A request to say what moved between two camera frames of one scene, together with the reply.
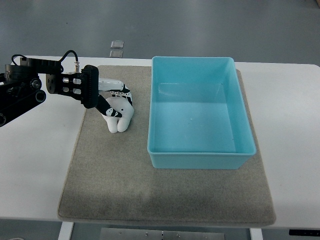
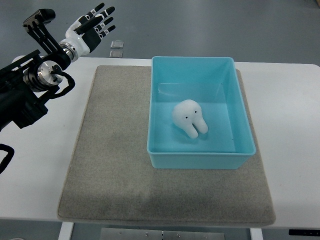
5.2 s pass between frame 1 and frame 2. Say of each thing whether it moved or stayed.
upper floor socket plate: stayed
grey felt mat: stayed
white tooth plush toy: moved
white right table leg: stayed
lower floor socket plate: stayed
